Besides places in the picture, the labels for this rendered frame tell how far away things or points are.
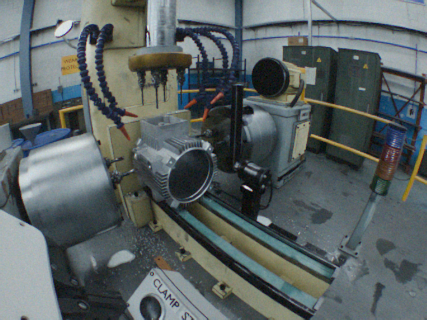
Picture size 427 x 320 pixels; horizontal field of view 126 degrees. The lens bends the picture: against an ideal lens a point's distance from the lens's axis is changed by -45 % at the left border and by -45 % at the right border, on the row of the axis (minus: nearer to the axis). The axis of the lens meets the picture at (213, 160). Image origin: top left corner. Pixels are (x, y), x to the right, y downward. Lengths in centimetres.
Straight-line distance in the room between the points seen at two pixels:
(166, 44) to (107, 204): 41
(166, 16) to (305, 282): 74
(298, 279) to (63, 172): 55
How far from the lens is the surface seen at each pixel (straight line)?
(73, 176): 40
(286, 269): 51
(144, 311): 23
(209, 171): 59
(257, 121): 69
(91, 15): 74
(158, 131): 52
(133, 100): 75
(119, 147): 62
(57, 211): 41
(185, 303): 21
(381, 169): 58
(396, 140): 55
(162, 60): 49
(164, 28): 55
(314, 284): 50
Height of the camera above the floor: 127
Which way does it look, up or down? 25 degrees down
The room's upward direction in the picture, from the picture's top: straight up
